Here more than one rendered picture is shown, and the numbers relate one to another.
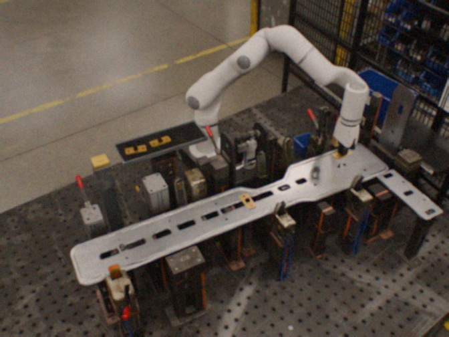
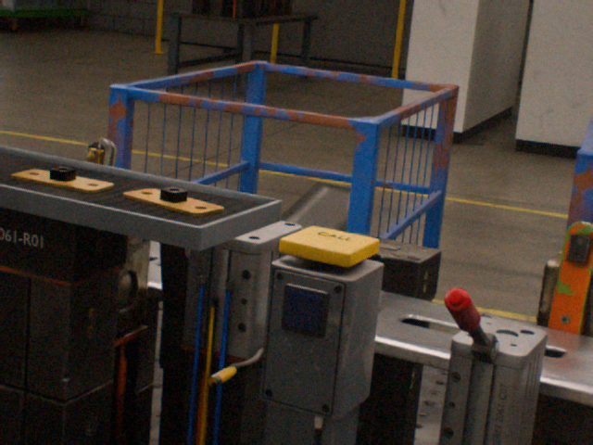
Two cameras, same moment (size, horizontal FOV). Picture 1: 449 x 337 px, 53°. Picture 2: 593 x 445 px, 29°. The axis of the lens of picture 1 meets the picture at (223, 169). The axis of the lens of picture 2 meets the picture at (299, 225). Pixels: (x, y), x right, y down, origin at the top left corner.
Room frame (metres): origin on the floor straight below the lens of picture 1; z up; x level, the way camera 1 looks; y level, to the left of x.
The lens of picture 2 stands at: (1.91, 1.16, 1.37)
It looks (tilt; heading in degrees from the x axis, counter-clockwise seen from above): 13 degrees down; 232
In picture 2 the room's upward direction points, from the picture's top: 5 degrees clockwise
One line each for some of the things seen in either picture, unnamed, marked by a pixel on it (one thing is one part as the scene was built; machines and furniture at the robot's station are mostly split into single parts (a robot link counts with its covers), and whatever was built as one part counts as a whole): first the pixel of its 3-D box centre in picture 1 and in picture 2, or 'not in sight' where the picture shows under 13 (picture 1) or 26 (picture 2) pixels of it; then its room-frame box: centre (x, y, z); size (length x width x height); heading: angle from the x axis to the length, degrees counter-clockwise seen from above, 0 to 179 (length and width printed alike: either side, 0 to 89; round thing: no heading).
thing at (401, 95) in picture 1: (395, 120); not in sight; (1.61, -0.75, 1.17); 0.12 x 0.01 x 0.34; 27
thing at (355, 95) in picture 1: (354, 99); not in sight; (1.50, -0.51, 1.35); 0.09 x 0.08 x 0.13; 152
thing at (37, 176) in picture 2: (160, 140); (63, 175); (1.47, 0.26, 1.17); 0.08 x 0.04 x 0.01; 120
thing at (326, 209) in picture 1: (321, 231); not in sight; (1.26, -0.42, 0.84); 0.11 x 0.08 x 0.29; 27
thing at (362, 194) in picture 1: (353, 221); not in sight; (1.29, -0.56, 0.87); 0.12 x 0.09 x 0.35; 27
